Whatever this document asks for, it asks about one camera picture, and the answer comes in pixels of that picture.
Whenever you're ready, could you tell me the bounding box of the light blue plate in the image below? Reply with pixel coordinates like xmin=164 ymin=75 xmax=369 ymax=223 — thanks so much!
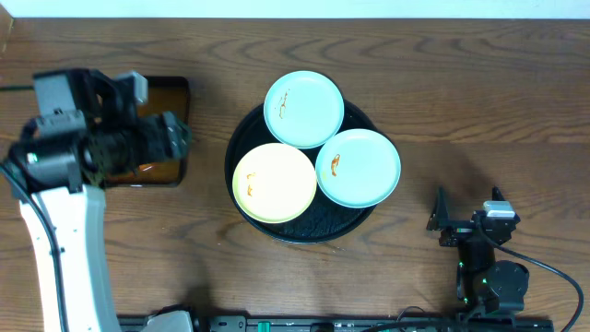
xmin=315 ymin=128 xmax=402 ymax=208
xmin=263 ymin=71 xmax=345 ymax=149

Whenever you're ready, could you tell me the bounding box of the round black serving tray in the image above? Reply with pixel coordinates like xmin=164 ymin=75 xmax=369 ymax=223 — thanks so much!
xmin=224 ymin=103 xmax=394 ymax=244

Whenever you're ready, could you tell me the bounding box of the black rectangular water tray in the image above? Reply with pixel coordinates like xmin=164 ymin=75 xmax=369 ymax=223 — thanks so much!
xmin=106 ymin=76 xmax=191 ymax=187

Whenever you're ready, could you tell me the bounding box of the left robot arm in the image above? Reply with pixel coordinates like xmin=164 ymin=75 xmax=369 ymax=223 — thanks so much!
xmin=1 ymin=68 xmax=193 ymax=331

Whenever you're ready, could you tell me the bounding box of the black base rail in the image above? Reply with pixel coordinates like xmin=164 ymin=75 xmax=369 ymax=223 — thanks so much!
xmin=117 ymin=314 xmax=554 ymax=332

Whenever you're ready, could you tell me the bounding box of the light blue plate top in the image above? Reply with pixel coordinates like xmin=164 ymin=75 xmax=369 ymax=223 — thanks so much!
xmin=263 ymin=71 xmax=345 ymax=149

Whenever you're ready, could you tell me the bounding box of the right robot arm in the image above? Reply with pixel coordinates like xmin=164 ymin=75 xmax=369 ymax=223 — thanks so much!
xmin=427 ymin=187 xmax=529 ymax=321

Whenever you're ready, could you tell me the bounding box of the light blue plate right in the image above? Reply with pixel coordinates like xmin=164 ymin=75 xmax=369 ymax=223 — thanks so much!
xmin=315 ymin=128 xmax=402 ymax=208

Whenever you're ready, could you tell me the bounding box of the orange green scrub sponge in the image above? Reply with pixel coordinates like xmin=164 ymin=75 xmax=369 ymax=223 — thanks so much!
xmin=138 ymin=163 xmax=154 ymax=172

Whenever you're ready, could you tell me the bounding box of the yellow plate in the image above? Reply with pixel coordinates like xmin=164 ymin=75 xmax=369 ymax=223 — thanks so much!
xmin=230 ymin=143 xmax=317 ymax=224

